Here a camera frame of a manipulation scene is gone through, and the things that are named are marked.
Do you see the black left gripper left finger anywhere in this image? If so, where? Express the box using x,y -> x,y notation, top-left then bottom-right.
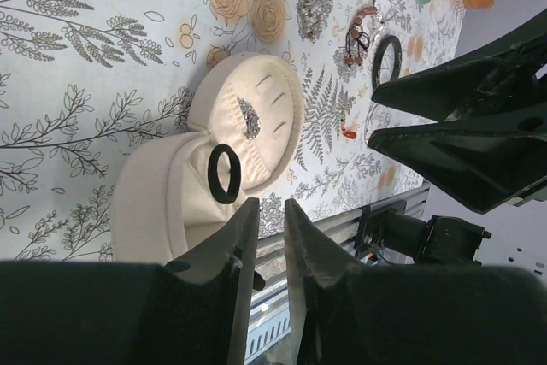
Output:
1,198 -> 260,364

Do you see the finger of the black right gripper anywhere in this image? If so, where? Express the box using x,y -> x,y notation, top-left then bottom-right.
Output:
368,103 -> 546,214
372,11 -> 546,121

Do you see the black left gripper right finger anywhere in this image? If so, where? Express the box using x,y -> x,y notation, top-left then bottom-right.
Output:
285,199 -> 546,364

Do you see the beige round jewelry case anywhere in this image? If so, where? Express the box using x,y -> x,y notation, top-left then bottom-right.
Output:
111,52 -> 304,263

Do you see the small black ring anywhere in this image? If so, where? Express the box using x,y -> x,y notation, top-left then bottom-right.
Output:
208,144 -> 243,206

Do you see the thin silver chain necklace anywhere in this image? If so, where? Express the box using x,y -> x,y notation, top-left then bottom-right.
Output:
237,97 -> 262,140

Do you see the small red earring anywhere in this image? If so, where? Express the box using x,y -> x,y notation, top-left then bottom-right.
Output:
339,111 -> 357,140

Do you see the floral patterned table mat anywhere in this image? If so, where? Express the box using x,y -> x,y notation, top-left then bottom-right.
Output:
1,0 -> 465,262

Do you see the aluminium front rail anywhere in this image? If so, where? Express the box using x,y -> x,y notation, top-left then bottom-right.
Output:
245,180 -> 432,365

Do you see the large black ring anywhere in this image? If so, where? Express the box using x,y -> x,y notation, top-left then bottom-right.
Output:
371,34 -> 403,89

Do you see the red beaded chain bracelet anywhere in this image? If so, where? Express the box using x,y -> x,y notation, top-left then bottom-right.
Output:
344,4 -> 385,67

